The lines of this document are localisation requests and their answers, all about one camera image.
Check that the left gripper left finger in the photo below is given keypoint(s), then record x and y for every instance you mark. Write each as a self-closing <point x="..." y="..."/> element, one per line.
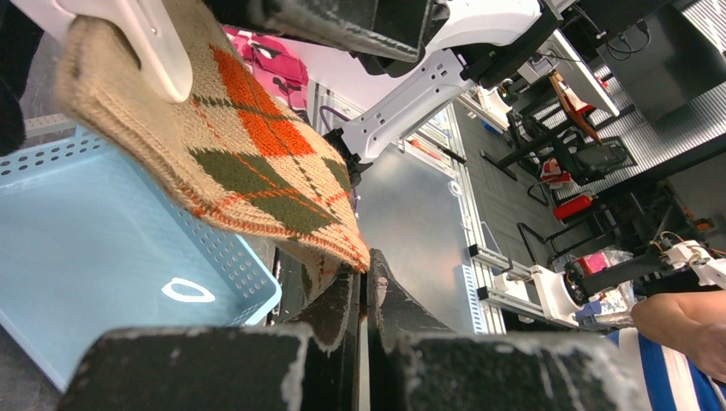
<point x="306" y="363"/>

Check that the white sock drying rack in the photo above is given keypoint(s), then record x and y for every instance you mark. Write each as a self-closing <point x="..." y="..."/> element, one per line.
<point x="146" y="25"/>

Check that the black sock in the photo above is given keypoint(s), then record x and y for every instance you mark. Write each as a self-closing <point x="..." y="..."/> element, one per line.
<point x="20" y="38"/>

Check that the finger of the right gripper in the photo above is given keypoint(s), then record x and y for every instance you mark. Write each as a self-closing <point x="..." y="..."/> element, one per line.
<point x="393" y="29"/>

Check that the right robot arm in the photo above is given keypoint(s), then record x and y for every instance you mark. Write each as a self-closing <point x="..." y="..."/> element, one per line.
<point x="436" y="49"/>

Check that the pink camouflage cloth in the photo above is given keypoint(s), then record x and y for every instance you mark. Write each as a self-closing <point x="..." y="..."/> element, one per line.
<point x="274" y="66"/>

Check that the light blue plastic basket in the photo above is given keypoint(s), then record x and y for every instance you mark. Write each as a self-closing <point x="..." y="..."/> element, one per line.
<point x="90" y="243"/>

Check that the person in background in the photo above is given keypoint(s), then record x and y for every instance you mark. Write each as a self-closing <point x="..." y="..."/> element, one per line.
<point x="676" y="348"/>

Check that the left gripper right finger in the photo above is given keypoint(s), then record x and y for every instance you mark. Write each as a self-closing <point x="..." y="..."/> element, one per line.
<point x="418" y="363"/>

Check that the red fire extinguisher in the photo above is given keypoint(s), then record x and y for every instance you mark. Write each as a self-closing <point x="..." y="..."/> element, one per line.
<point x="573" y="206"/>

